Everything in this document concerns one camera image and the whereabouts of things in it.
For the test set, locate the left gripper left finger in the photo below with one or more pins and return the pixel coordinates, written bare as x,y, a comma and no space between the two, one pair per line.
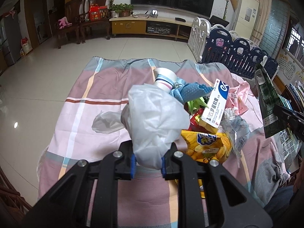
86,196

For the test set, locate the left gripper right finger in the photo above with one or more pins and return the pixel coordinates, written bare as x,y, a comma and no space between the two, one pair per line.
209,196

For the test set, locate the dark green snack packet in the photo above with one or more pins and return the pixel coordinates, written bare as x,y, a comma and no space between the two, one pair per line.
268,99

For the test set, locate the yellow snack bag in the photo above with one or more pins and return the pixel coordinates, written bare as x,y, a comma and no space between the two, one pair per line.
203,147

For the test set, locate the white plastic bag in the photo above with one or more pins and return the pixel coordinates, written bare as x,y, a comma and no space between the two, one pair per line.
154,120

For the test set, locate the clear crumpled plastic wrap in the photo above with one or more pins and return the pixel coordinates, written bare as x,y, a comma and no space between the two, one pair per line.
237,130

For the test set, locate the pink crumpled paper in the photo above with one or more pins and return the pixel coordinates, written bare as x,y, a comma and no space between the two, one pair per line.
237,98

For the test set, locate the white blue ointment box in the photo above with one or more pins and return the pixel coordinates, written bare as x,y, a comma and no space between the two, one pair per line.
212,115

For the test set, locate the red wrapper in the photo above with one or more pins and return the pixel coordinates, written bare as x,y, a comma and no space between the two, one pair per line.
194,122

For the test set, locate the green wrapper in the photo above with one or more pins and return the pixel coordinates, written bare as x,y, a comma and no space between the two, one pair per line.
196,104

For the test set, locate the blue textured cloth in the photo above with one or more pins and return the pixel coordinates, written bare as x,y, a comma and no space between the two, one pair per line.
195,90

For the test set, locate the white navy baby fence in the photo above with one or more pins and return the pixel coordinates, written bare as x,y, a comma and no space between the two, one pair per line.
240,55

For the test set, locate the light blue face mask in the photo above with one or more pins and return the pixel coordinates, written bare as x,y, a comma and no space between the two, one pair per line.
177,89

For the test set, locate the white standing air conditioner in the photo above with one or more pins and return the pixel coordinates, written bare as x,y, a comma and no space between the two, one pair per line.
245,17

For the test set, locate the beige curtain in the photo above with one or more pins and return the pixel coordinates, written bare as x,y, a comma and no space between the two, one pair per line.
261,20

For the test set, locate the white striped paper cup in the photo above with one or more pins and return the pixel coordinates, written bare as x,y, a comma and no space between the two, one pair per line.
164,79

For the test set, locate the wooden tv cabinet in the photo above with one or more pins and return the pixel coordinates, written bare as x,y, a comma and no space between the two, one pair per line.
150,26

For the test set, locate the pink toy on chair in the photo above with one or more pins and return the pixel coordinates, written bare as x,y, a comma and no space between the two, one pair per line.
63,22

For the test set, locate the left wooden armchair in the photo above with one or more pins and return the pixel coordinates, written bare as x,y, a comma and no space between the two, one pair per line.
75,12

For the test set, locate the wooden armchair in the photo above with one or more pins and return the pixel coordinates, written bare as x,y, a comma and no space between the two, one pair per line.
86,23
75,12

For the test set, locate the red gift box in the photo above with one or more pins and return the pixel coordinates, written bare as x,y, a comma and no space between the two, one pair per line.
97,12

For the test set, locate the potted green plant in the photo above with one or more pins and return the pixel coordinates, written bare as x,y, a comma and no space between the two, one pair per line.
123,10

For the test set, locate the right wooden armchair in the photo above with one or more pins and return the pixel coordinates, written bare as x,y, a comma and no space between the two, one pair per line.
86,23

